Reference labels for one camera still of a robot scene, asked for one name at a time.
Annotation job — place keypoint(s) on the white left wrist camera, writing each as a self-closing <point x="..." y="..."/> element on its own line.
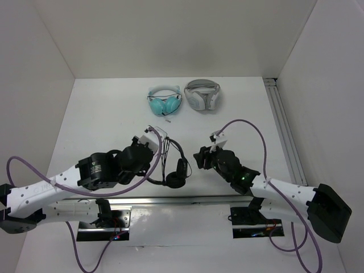
<point x="151" y="137"/>

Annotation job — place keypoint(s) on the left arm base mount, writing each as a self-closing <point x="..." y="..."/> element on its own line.
<point x="112" y="223"/>

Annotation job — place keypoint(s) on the black on-ear headphones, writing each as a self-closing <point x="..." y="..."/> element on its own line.
<point x="177" y="178"/>

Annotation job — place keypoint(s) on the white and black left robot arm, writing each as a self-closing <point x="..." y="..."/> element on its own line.
<point x="41" y="203"/>

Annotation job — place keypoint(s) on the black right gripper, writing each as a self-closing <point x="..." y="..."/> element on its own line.
<point x="204" y="153"/>

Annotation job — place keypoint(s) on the aluminium side rail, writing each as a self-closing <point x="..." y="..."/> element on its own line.
<point x="285" y="134"/>

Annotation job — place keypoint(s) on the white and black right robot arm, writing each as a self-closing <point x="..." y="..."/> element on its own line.
<point x="326" y="211"/>

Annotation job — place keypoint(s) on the white grey gaming headset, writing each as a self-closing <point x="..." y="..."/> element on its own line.
<point x="202" y="94"/>

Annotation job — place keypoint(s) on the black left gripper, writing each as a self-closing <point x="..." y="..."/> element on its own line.
<point x="135" y="140"/>

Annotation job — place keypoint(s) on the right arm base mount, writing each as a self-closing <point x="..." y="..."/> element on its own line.
<point x="249" y="222"/>

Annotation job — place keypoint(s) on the aluminium front rail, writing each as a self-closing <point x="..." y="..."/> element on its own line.
<point x="180" y="200"/>

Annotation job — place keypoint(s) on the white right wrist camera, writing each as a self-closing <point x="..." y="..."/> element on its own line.
<point x="218" y="140"/>

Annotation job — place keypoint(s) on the teal cat-ear headphones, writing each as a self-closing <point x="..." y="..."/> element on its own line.
<point x="165" y="104"/>

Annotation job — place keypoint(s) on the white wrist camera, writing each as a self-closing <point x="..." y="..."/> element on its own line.
<point x="151" y="137"/>
<point x="218" y="140"/>

